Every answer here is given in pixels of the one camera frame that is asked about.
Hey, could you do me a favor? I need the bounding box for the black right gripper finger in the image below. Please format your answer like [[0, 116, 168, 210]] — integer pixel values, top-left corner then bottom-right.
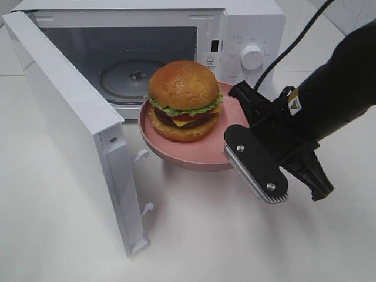
[[229, 81, 278, 129], [283, 150, 334, 202]]

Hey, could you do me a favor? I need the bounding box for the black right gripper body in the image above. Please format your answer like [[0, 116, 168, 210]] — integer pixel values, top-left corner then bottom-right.
[[251, 86, 320, 173]]

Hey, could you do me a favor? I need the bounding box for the pink round plate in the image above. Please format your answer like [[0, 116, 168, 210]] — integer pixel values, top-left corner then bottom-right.
[[138, 82, 248, 172]]

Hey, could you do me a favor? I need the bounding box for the burger with lettuce and cheese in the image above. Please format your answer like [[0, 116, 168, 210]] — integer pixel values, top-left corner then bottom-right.
[[147, 60, 223, 142]]

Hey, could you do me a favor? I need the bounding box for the white microwave door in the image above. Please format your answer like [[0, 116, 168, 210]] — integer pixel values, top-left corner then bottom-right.
[[4, 12, 154, 256]]

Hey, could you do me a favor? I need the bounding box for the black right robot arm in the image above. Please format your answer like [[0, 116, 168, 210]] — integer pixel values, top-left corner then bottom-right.
[[224, 22, 375, 204]]

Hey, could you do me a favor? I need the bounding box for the white upper power knob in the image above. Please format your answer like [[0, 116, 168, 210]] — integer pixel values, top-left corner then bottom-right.
[[240, 43, 264, 70]]

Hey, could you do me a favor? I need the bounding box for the glass microwave turntable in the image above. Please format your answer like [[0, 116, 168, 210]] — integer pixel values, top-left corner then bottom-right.
[[100, 59, 164, 104]]

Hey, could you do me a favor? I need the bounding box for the white microwave oven body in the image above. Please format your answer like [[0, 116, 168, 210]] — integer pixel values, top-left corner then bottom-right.
[[9, 1, 286, 119]]

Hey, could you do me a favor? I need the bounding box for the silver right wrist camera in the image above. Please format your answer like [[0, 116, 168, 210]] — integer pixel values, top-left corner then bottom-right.
[[224, 124, 288, 204]]

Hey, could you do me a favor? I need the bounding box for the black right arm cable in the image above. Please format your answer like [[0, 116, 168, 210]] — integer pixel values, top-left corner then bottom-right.
[[253, 0, 337, 90]]

